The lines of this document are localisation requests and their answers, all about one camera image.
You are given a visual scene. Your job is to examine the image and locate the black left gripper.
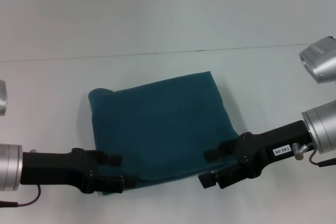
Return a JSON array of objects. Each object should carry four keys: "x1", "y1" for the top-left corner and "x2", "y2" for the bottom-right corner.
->
[{"x1": 19, "y1": 147, "x2": 138, "y2": 195}]

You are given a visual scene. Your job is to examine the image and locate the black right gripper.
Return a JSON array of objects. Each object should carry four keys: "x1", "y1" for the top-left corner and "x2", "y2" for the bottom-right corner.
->
[{"x1": 198, "y1": 120, "x2": 315, "y2": 190}]

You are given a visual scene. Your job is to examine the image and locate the blue-green shirt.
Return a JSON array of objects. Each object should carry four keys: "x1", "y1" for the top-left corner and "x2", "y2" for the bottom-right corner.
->
[{"x1": 88, "y1": 71, "x2": 240, "y2": 196}]

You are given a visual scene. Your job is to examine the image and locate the grey cable with silver connector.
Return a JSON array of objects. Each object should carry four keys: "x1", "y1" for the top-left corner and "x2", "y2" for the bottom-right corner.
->
[{"x1": 292, "y1": 142, "x2": 316, "y2": 161}]

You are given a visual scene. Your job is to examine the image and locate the dark red cable with plug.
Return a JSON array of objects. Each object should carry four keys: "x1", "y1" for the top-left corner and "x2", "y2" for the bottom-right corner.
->
[{"x1": 0, "y1": 184, "x2": 42, "y2": 208}]

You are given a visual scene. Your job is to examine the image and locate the black cable plug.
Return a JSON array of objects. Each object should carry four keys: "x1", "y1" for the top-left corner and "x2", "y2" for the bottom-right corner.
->
[{"x1": 309, "y1": 150, "x2": 336, "y2": 168}]

